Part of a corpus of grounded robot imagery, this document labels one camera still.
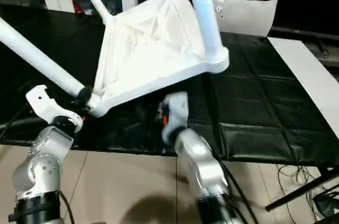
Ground black flat screen stand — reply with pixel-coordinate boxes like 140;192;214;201
275;25;339;40

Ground grey floor device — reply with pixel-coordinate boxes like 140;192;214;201
313;187;339;217

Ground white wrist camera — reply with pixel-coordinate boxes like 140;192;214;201
159;93;189;129
25;85;85;132

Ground white flat sheet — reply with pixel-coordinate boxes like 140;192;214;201
267;38;339;127

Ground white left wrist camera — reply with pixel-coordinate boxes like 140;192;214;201
25;85;85;132

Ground grey cushion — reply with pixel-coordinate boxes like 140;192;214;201
209;0;279;38

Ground white plastic table top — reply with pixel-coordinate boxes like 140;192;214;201
86;0;231;119

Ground thin black floor cable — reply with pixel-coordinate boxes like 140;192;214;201
278;163;318;193

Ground black stand leg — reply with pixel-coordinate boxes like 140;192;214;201
265;168;339;211

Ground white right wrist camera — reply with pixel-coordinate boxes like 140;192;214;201
159;93;189;129

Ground black work mat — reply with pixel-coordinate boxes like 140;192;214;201
0;4;339;166

